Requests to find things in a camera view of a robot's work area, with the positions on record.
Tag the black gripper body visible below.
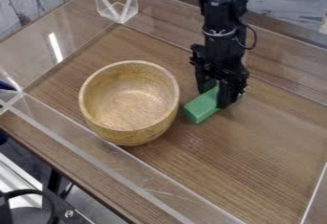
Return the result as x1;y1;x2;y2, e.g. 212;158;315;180
192;30;250;80

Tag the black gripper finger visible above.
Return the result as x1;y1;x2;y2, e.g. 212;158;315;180
195;64;218;94
218;78;247;109

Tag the green rectangular block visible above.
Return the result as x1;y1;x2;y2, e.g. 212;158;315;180
183;87;223;124

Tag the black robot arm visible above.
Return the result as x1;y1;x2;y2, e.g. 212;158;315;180
191;0;258;108

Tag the brown wooden bowl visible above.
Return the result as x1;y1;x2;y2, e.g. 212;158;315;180
77;60;180;146

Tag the black table leg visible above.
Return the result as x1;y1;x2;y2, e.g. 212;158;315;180
47;169;63;193

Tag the clear acrylic corner bracket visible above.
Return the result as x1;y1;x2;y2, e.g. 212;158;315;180
95;0;138;24

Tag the clear acrylic tray wall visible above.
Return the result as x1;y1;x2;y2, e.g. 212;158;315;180
0;90;246;224

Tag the black cable loop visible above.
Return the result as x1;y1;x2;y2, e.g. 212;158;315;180
0;189;59;224

